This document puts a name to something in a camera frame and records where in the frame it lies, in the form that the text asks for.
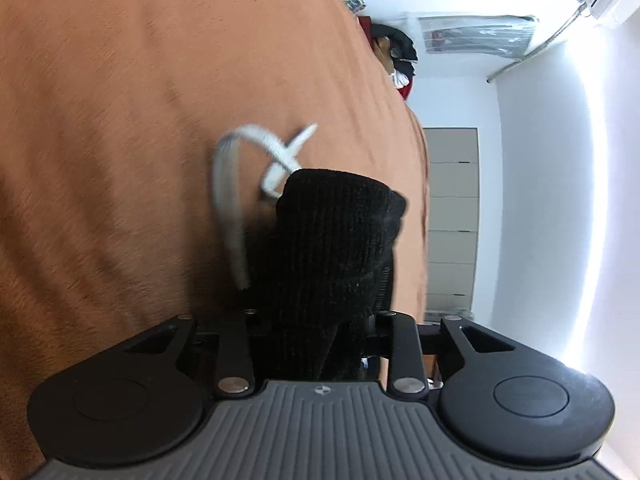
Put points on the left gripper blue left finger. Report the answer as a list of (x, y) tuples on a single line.
[(234, 368)]

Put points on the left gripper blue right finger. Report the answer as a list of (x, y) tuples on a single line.
[(401, 347)]

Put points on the black sweatpants with white drawstring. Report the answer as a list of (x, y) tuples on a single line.
[(321, 272)]

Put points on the grey built-in wardrobe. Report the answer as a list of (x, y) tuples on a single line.
[(453, 225)]

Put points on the brown bed cover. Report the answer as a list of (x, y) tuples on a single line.
[(110, 113)]

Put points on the pile of clothes on floor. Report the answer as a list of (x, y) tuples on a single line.
[(392, 47)]

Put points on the window curtain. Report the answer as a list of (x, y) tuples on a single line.
[(505, 36)]

